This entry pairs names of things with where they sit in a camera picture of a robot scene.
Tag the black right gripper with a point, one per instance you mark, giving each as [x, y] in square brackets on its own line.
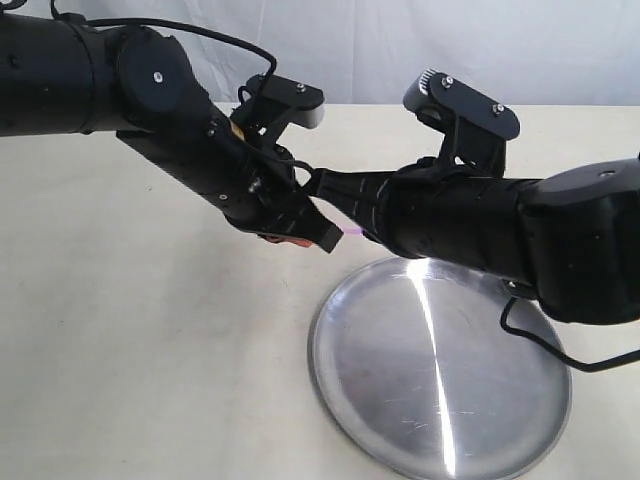
[434, 208]

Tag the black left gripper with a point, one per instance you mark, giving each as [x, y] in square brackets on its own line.
[256, 190]

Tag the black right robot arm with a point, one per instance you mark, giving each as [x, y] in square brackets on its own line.
[570, 241]

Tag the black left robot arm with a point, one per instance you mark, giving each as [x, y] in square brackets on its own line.
[67, 75]

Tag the round steel plate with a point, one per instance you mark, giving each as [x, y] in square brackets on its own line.
[409, 361]

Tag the white backdrop cloth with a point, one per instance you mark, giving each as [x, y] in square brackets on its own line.
[369, 51]

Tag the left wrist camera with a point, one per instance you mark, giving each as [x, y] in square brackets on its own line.
[268, 105]

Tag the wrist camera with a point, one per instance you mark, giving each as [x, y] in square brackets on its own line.
[476, 128]
[268, 105]

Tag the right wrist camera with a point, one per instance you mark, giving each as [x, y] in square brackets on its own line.
[476, 128]

